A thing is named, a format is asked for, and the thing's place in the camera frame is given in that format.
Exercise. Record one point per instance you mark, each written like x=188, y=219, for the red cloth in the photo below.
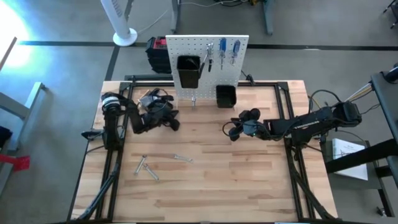
x=18, y=162

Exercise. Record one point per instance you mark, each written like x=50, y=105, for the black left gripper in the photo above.
x=155, y=118

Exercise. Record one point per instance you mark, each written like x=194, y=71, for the short black plastic bin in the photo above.
x=226, y=98

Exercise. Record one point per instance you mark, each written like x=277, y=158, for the grey metal bench frame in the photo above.
x=31, y=102

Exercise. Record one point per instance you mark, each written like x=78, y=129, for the medium silver combination wrench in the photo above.
x=151, y=172
x=140, y=165

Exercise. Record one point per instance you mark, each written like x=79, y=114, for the small silver combination wrench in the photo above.
x=183, y=158

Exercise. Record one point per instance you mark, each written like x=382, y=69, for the white metal pegboard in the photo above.
x=186, y=43

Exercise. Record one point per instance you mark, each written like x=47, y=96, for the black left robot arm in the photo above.
x=111, y=124

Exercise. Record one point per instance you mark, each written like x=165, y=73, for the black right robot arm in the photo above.
x=311, y=123

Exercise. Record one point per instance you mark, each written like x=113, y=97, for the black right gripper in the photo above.
x=256, y=129

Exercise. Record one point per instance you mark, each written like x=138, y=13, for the black clamp mount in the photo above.
x=91, y=134

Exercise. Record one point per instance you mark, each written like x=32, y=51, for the black side desk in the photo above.
x=385, y=102

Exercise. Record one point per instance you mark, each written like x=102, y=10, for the white booklet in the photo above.
x=349, y=158

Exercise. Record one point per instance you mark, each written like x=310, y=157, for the tall black plastic bin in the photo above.
x=188, y=73

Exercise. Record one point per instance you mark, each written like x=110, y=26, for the grey plastic packet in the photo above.
x=146, y=101

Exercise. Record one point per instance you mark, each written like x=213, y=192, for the small grey side table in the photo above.
x=373, y=183

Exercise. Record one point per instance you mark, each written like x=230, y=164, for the grey desk leg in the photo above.
x=269, y=15
x=176, y=15

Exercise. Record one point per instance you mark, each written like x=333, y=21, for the black aluminium table frame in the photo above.
x=264, y=84

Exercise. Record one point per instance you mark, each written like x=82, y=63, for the silver metal tube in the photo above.
x=359, y=92

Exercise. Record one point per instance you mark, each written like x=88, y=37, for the black red tool case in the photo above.
x=157, y=59

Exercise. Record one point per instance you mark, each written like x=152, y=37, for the white tower fan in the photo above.
x=118, y=18

